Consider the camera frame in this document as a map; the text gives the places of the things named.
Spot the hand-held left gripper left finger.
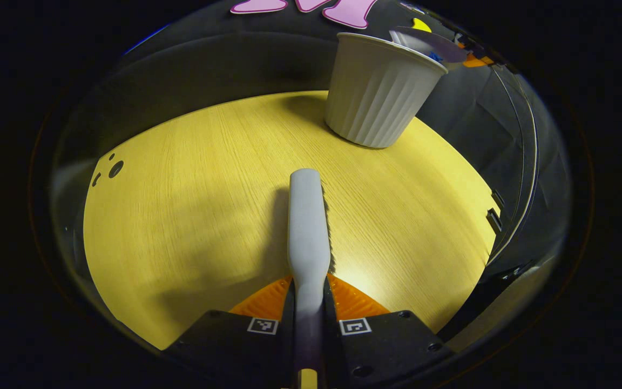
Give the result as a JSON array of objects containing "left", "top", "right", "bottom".
[{"left": 163, "top": 276, "right": 296, "bottom": 389}]

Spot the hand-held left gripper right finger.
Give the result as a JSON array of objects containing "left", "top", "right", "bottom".
[{"left": 323, "top": 273, "right": 453, "bottom": 389}]

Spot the grey dustpan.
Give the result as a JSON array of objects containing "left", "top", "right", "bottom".
[{"left": 389, "top": 25, "right": 469, "bottom": 63}]

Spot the white ribbed garbage bin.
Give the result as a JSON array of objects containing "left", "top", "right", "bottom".
[{"left": 324, "top": 32, "right": 449, "bottom": 149}]

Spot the small grey broom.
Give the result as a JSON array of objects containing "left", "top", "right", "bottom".
[{"left": 287, "top": 168, "right": 334, "bottom": 389}]

